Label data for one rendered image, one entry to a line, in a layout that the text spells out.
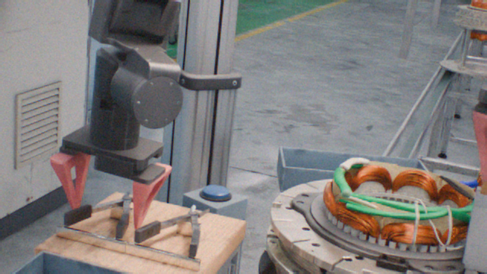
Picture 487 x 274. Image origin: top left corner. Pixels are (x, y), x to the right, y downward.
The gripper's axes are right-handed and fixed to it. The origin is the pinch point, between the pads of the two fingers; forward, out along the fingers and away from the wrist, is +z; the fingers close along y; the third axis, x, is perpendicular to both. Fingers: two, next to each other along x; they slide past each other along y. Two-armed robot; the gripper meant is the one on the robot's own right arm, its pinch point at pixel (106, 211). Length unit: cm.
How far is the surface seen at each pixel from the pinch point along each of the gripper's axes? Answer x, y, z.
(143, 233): -3.4, 6.3, -0.5
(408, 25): 337, 8, 27
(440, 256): 5.5, 38.6, -3.3
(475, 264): 5.3, 42.4, -3.5
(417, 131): 185, 29, 37
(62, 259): -8.5, -0.8, 2.5
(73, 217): -3.3, -2.7, 0.1
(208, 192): 23.7, 5.0, 5.2
